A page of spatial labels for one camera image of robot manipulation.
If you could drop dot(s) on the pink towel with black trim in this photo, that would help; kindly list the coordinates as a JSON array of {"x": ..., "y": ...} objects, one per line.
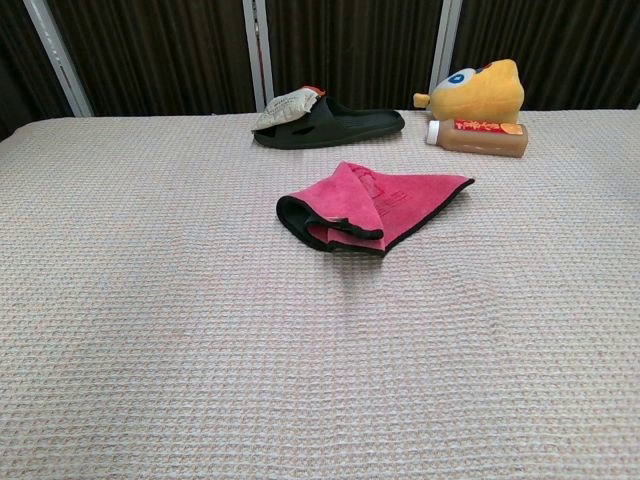
[{"x": 400, "y": 200}]

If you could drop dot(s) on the black rubber slipper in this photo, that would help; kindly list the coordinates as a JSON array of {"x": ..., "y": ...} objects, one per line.
[{"x": 350, "y": 125}]

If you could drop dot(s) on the white crumpled snack packet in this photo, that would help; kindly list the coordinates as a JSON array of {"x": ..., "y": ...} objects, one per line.
[{"x": 285, "y": 110}]

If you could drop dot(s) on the beige waffle weave tablecloth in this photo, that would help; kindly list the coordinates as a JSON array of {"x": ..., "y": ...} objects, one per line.
[{"x": 150, "y": 300}]

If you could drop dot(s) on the brown juice bottle red label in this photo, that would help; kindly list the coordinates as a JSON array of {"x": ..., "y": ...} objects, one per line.
[{"x": 475, "y": 142}]

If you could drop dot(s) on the yellow plush toy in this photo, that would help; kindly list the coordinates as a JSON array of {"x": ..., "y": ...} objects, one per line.
[{"x": 480, "y": 95}]

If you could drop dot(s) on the dark pleated curtain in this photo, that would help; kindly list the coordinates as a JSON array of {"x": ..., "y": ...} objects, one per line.
[{"x": 150, "y": 50}]

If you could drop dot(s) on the grey metal frame post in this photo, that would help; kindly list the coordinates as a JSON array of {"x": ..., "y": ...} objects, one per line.
[
  {"x": 257, "y": 50},
  {"x": 445, "y": 45},
  {"x": 55, "y": 55}
]

